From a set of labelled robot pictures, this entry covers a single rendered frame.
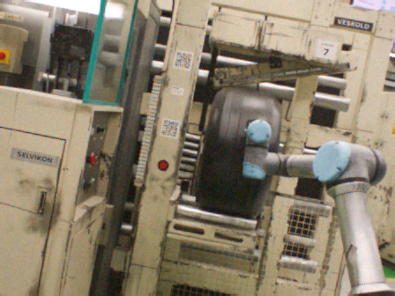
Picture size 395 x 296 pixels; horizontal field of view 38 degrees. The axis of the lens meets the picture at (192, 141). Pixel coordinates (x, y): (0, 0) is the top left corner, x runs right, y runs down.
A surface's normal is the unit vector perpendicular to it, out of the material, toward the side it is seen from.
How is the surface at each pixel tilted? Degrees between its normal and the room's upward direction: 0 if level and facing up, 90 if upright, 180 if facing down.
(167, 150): 90
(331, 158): 83
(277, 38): 90
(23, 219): 90
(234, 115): 57
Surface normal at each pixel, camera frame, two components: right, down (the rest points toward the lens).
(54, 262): -0.05, 0.04
